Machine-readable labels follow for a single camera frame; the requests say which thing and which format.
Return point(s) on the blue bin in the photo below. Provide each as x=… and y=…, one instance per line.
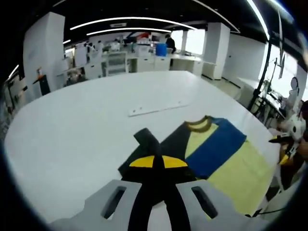
x=161, y=50

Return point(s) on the black pole stand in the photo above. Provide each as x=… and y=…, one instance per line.
x=259, y=86

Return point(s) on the white counter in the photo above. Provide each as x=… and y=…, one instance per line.
x=185, y=63

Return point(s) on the black cabinet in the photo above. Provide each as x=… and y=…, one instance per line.
x=44, y=84

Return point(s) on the white shelf cabinet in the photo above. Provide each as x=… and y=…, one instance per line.
x=114, y=62

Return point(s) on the person's right hand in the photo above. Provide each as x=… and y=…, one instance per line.
x=302, y=150

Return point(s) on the white board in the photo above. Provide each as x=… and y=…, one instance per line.
x=80, y=56

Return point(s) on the white strip template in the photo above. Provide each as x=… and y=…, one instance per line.
x=156, y=109

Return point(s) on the yellow blue black garment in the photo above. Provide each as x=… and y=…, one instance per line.
x=228, y=163

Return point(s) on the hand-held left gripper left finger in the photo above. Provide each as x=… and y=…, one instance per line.
x=137, y=204

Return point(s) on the black-framed desk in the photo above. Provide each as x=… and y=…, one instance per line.
x=269, y=106

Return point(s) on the white square pillar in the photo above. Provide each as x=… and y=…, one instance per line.
x=216, y=48
x=43, y=43

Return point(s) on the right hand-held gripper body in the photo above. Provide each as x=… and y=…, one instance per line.
x=296, y=127

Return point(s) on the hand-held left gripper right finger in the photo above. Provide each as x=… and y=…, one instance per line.
x=176, y=207

